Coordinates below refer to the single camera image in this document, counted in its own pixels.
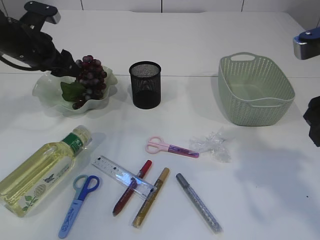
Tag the black mesh pen holder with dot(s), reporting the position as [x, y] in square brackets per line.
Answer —
[145, 79]

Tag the clear plastic ruler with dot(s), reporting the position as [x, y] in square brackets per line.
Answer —
[123, 176]

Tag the yellow tea bottle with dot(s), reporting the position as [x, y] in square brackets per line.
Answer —
[30, 182]

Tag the red glitter pen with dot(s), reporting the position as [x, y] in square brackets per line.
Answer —
[130, 190]

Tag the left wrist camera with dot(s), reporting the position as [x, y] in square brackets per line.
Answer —
[38, 13]

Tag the clear plastic sheet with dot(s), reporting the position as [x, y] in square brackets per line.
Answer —
[214, 144]

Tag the gold glitter pen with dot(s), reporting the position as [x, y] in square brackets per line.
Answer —
[146, 206]

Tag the green woven plastic basket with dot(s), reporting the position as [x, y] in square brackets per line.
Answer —
[253, 93]

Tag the purple grape bunch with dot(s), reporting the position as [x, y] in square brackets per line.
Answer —
[90, 84]

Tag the pink purple capped scissors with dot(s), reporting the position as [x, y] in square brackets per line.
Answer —
[157, 144]

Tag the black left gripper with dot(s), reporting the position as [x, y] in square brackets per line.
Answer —
[24, 48]

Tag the silver glitter pen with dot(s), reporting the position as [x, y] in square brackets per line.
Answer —
[199, 204]

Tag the pale green wavy plate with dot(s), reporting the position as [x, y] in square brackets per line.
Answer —
[48, 91]

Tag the blue capped scissors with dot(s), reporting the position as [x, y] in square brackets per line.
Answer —
[83, 185]

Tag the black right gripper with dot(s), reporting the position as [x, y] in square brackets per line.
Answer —
[312, 117]

